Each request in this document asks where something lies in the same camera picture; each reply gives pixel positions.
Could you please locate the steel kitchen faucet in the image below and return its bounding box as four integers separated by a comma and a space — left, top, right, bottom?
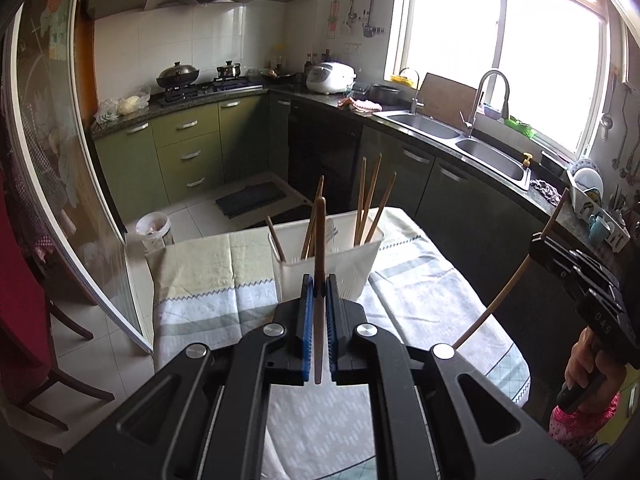
460, 68, 511, 138

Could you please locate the dark brown chopstick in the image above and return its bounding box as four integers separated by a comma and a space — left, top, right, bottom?
314, 197, 326, 385

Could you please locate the steel double sink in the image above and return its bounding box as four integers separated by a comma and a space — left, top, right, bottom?
373, 110, 530, 191

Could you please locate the sliding glass door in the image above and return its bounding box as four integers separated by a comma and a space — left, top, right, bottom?
2, 0, 152, 353

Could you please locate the dish rack with dishes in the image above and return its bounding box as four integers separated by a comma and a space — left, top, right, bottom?
566, 158, 630, 254

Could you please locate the light bamboo chopstick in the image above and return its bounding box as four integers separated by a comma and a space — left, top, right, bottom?
358, 153, 383, 246
354, 156, 367, 247
451, 187, 572, 350

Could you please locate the white plastic utensil holder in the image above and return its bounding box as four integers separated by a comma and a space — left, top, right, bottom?
268, 209, 385, 304

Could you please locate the small black pot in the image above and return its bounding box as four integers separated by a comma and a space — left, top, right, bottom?
217, 60, 242, 80

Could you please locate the plastic bag with food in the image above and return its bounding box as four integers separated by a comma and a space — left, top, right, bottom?
94, 91, 150, 125

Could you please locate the reddish brown chopstick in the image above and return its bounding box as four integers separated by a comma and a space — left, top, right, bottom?
300, 176, 324, 260
266, 216, 286, 263

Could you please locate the red chair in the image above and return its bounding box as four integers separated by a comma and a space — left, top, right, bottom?
0, 205, 114, 431

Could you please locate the pink dish cloth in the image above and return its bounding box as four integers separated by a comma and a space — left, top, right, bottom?
337, 96, 383, 115

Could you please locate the white trash bucket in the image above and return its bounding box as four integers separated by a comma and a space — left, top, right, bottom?
136, 211, 174, 252

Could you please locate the black wok with lid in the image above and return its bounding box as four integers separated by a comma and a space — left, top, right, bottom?
156, 61, 200, 90

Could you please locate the white rice cooker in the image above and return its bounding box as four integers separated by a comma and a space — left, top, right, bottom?
306, 62, 357, 94

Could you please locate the wooden cutting board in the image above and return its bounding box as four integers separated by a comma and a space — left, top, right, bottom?
416, 73, 476, 131

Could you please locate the right hand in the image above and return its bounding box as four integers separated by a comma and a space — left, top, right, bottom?
563, 326, 629, 413

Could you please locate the dark floor mat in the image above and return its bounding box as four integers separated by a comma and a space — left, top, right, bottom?
216, 181, 286, 219

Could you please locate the gas stove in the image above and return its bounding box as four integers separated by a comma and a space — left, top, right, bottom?
156, 78, 262, 107

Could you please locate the patterned tablecloth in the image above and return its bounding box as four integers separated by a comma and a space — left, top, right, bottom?
144, 206, 533, 480

